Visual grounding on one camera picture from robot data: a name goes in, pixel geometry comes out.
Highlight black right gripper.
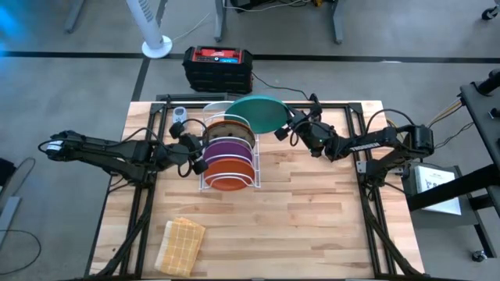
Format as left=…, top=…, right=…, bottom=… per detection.
left=287, top=108, right=339, bottom=159

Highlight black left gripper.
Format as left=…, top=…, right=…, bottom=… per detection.
left=155, top=121, right=210, bottom=167

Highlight purple plate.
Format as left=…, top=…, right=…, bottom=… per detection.
left=202, top=140, right=254, bottom=167

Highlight plain orange plate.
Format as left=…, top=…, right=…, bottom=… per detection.
left=203, top=158, right=256, bottom=191

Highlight patterned plate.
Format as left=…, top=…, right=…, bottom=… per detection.
left=205, top=119, right=257, bottom=148

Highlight green plate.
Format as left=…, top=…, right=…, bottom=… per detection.
left=223, top=94, right=291, bottom=135

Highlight small grey cup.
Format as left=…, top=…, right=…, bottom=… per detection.
left=172, top=105, right=189, bottom=126

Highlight black bar behind table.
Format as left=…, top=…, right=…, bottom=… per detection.
left=155, top=92, right=229, bottom=102

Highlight red and black power station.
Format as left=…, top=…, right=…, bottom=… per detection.
left=182, top=45, right=255, bottom=96

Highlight yellow checked cloth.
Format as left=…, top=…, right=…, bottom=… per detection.
left=153, top=216, right=207, bottom=278

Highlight grey desk leg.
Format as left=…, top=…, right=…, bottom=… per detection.
left=63, top=0, right=86, bottom=34
left=331, top=0, right=345, bottom=44
left=213, top=0, right=228, bottom=43
left=155, top=0, right=169, bottom=27

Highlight white tower fan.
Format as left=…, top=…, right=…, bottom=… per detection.
left=123, top=0, right=173, bottom=60

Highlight white paper booklet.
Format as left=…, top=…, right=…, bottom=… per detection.
left=413, top=165, right=463, bottom=216

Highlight grey box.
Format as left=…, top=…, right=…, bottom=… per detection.
left=401, top=162, right=476, bottom=231

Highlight black equipment cart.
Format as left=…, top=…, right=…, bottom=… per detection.
left=405, top=69, right=500, bottom=258

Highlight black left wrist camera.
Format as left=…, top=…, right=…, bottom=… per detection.
left=191, top=157, right=210, bottom=176

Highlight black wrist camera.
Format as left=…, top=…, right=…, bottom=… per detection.
left=191, top=157, right=210, bottom=176
left=273, top=126, right=291, bottom=142

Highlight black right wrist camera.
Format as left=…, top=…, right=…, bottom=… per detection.
left=273, top=126, right=291, bottom=142

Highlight black power cable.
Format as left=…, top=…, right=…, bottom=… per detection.
left=251, top=71, right=322, bottom=107

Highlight white wire dish rack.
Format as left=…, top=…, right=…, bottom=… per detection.
left=198, top=100, right=262, bottom=191

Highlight black aluminium table frame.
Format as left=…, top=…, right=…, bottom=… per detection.
left=88, top=100, right=425, bottom=280

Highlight tangled cables under desk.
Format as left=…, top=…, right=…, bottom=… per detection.
left=228, top=0, right=327, bottom=13

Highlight white floor cable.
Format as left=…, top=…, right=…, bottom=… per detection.
left=171, top=10, right=212, bottom=43

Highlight yellow cable bundle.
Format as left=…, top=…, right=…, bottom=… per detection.
left=386, top=97, right=466, bottom=144

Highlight black floor cable loop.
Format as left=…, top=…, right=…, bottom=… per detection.
left=0, top=229, right=42, bottom=276

